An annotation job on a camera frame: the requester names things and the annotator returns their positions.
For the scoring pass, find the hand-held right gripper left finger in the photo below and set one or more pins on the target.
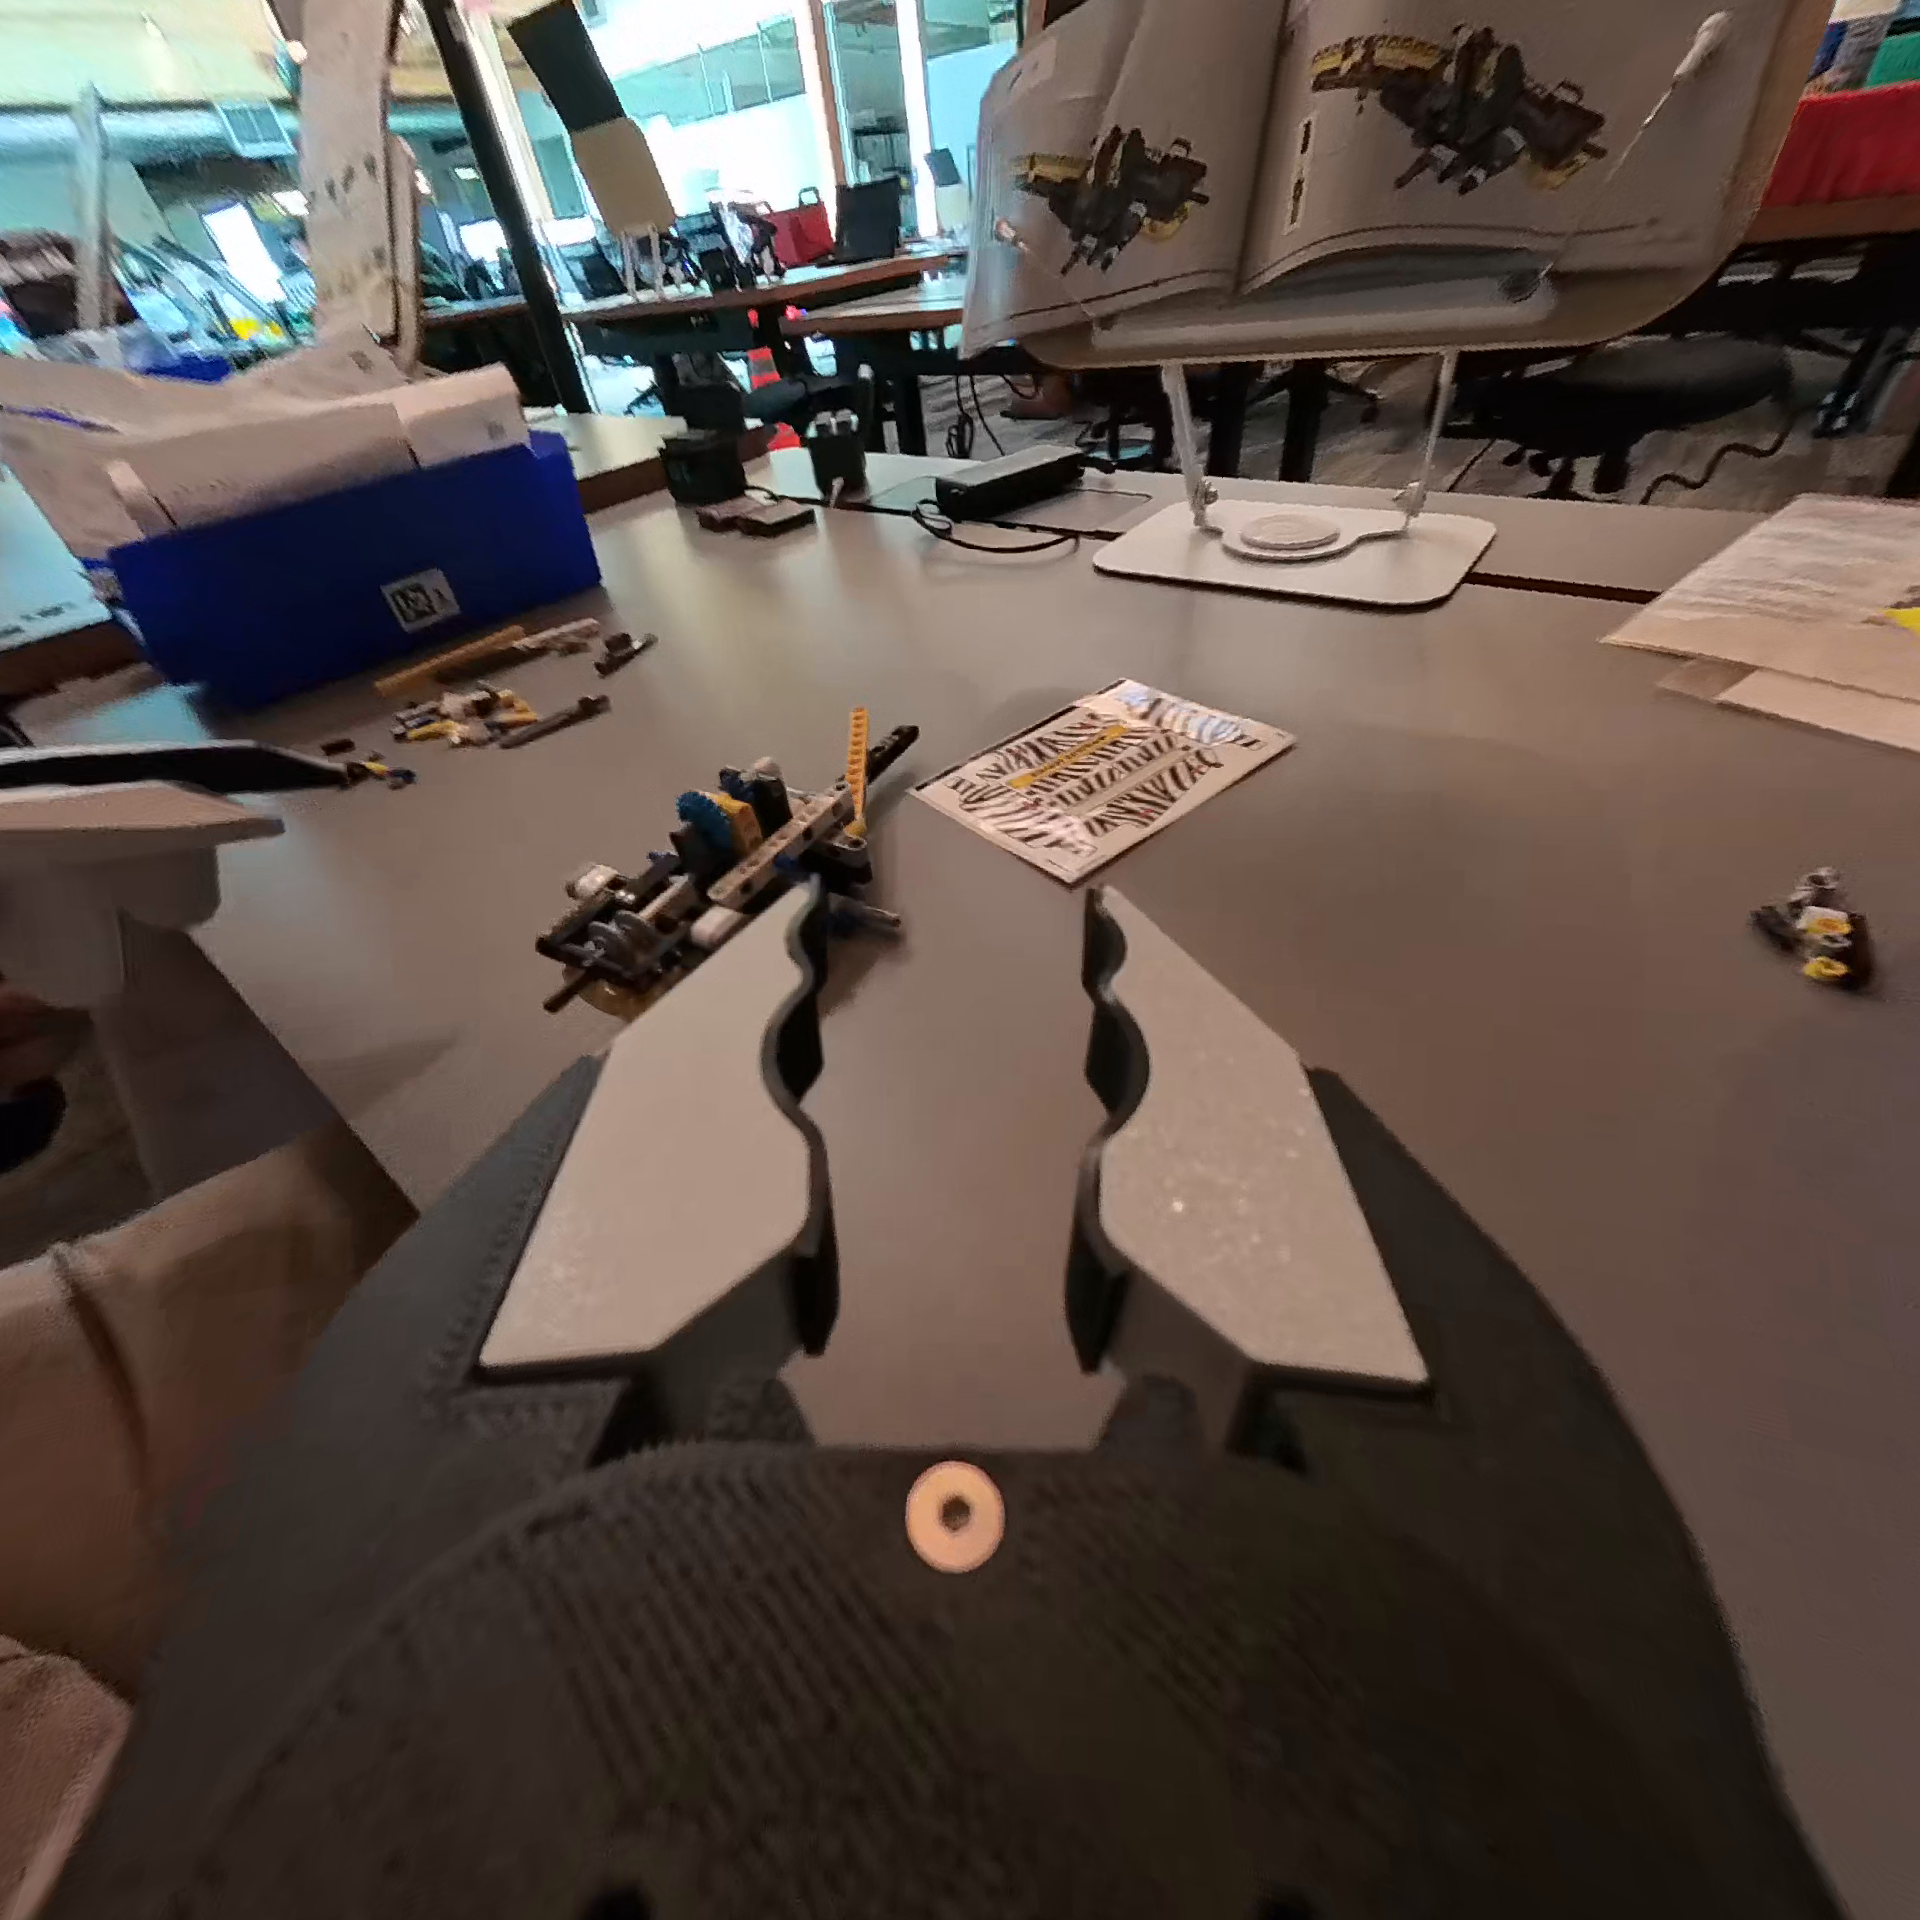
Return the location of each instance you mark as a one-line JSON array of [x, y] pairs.
[[674, 1201]]

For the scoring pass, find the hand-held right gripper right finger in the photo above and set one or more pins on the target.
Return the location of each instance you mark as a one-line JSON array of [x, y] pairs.
[[1243, 1201]]

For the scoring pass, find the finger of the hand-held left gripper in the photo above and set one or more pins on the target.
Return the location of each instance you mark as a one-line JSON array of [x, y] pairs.
[[180, 766], [106, 834]]

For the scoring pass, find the scatter of small lego pins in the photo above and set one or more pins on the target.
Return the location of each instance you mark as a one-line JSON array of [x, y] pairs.
[[451, 717]]

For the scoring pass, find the partly built lego vehicle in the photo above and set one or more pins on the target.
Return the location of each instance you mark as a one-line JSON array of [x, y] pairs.
[[750, 857]]

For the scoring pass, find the long yellow lego beam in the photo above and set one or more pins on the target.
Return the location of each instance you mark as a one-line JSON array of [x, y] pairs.
[[451, 661]]

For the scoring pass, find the clear lego panel grey pin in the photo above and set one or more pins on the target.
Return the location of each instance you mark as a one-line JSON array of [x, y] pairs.
[[555, 723]]

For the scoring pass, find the black lego connector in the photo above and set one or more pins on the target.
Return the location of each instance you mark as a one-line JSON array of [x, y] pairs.
[[627, 651]]

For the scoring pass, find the small black yellow lego subassembly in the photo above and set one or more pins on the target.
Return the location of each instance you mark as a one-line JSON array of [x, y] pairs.
[[1818, 939]]

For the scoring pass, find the open lego instruction booklet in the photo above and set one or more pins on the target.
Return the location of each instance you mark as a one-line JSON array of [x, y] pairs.
[[1348, 181]]

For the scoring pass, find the blue plastic bin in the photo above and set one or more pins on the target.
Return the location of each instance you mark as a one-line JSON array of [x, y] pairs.
[[330, 587]]

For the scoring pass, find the pile of white paper bags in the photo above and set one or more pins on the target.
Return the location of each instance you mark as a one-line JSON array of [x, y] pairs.
[[270, 451]]

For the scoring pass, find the zebra striped sticker sheet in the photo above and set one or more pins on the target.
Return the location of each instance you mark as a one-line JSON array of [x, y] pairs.
[[1109, 781]]

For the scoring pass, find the person's left leg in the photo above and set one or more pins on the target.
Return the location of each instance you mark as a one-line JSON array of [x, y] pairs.
[[149, 1425]]

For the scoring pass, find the tall white paper bag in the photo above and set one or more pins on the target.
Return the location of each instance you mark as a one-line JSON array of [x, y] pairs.
[[353, 195]]

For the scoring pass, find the small black box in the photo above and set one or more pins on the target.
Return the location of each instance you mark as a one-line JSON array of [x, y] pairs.
[[702, 467]]

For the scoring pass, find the flat black blocks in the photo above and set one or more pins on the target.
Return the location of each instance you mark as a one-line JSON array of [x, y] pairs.
[[757, 517]]

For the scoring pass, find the white book stand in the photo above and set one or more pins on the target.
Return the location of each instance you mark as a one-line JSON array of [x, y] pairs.
[[1348, 580]]

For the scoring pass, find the black pillar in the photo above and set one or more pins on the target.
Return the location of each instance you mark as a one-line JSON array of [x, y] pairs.
[[494, 195]]

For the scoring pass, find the wooden office table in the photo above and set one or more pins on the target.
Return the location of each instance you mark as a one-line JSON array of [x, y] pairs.
[[721, 289]]

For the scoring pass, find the black upright charger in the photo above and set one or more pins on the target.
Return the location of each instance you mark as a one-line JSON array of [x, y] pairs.
[[837, 451]]

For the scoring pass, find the plain paper sheet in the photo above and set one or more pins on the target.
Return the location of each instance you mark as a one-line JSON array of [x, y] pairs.
[[1798, 717]]

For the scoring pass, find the black power adapter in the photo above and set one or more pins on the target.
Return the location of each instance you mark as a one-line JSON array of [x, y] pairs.
[[1008, 481]]

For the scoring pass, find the red bag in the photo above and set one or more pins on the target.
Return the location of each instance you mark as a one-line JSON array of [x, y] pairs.
[[800, 234]]

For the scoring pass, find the printed paper sheet yellow patch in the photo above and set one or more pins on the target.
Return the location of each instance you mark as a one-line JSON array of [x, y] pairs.
[[1786, 587]]

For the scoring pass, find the light grey hoodie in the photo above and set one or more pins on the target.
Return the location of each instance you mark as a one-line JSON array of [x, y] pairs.
[[44, 1770]]

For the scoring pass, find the black bag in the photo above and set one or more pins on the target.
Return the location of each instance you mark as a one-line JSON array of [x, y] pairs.
[[869, 226]]

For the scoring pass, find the black office chair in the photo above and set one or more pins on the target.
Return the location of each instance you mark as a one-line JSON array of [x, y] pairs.
[[1650, 382]]

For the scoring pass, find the red cloth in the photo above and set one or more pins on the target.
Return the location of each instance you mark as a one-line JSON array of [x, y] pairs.
[[1852, 149]]

